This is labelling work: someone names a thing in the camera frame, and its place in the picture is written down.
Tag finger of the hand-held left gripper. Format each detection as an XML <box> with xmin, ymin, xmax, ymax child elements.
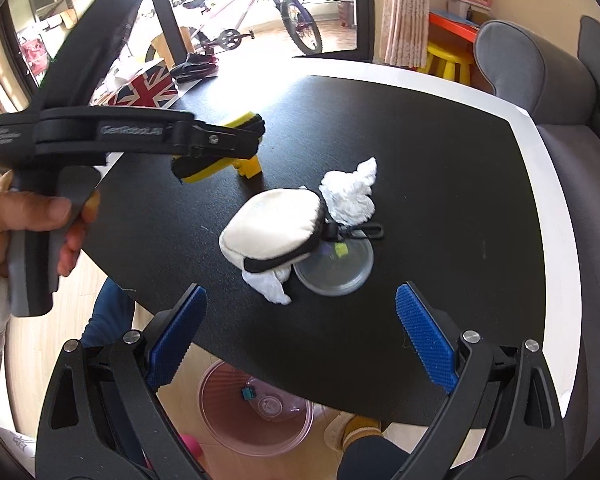
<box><xmin>172</xmin><ymin>115</ymin><xmax>262</xmax><ymax>159</ymax></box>

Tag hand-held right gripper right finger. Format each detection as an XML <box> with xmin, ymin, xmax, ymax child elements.
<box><xmin>396</xmin><ymin>282</ymin><xmax>568</xmax><ymax>480</ymax></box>

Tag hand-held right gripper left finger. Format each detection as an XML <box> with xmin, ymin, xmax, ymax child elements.
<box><xmin>35</xmin><ymin>284</ymin><xmax>211</xmax><ymax>480</ymax></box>

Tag yellow toy block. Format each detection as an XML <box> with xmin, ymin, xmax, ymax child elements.
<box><xmin>232</xmin><ymin>155</ymin><xmax>262</xmax><ymax>179</ymax></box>

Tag pink translucent bin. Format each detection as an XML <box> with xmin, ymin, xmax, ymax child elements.
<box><xmin>196</xmin><ymin>360</ymin><xmax>315</xmax><ymax>457</ymax></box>

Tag person's left hand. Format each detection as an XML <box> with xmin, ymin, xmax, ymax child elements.
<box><xmin>0</xmin><ymin>172</ymin><xmax>101</xmax><ymax>277</ymax></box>

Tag person's left leg in jeans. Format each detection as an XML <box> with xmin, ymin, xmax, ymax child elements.
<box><xmin>82</xmin><ymin>279</ymin><xmax>137</xmax><ymax>348</ymax></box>

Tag person's leg in jeans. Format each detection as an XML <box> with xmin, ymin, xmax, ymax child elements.
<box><xmin>82</xmin><ymin>279</ymin><xmax>137</xmax><ymax>348</ymax></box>
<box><xmin>336</xmin><ymin>415</ymin><xmax>412</xmax><ymax>480</ymax></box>

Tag black gloves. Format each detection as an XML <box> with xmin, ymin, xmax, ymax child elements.
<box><xmin>171</xmin><ymin>52</ymin><xmax>221</xmax><ymax>85</ymax></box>

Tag red bag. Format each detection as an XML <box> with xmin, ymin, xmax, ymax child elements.
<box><xmin>20</xmin><ymin>37</ymin><xmax>48</xmax><ymax>76</ymax></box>

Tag flag print tissue box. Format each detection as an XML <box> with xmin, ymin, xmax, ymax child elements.
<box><xmin>92</xmin><ymin>55</ymin><xmax>180</xmax><ymax>110</ymax></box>

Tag white pouch with black trim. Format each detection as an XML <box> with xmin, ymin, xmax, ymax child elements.
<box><xmin>219</xmin><ymin>186</ymin><xmax>327</xmax><ymax>273</ymax></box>

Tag white bicycle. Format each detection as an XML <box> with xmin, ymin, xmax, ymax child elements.
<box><xmin>145</xmin><ymin>0</ymin><xmax>324</xmax><ymax>61</ymax></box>

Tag clear round plastic lid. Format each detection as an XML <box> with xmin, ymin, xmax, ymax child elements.
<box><xmin>293</xmin><ymin>237</ymin><xmax>375</xmax><ymax>297</ymax></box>

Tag small crumpled white tissue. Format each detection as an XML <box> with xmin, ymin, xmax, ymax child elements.
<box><xmin>241</xmin><ymin>265</ymin><xmax>292</xmax><ymax>306</ymax></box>

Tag beige slipper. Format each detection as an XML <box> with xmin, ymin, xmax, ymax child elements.
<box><xmin>324</xmin><ymin>411</ymin><xmax>361</xmax><ymax>453</ymax></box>

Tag person's right leg in jeans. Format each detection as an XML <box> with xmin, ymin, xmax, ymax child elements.
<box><xmin>336</xmin><ymin>415</ymin><xmax>412</xmax><ymax>480</ymax></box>

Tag large crumpled white tissue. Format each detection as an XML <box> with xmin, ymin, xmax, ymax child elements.
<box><xmin>319</xmin><ymin>156</ymin><xmax>379</xmax><ymax>227</ymax></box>

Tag pink patterned curtain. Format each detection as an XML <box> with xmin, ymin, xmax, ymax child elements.
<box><xmin>382</xmin><ymin>0</ymin><xmax>431</xmax><ymax>68</ymax></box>

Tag yellow stool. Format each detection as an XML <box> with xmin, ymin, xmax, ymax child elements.
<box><xmin>417</xmin><ymin>42</ymin><xmax>476</xmax><ymax>86</ymax></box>

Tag orange kids table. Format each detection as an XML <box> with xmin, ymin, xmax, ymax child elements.
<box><xmin>427</xmin><ymin>10</ymin><xmax>481</xmax><ymax>46</ymax></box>

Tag grey sofa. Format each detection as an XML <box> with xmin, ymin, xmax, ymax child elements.
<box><xmin>472</xmin><ymin>15</ymin><xmax>600</xmax><ymax>461</ymax></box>

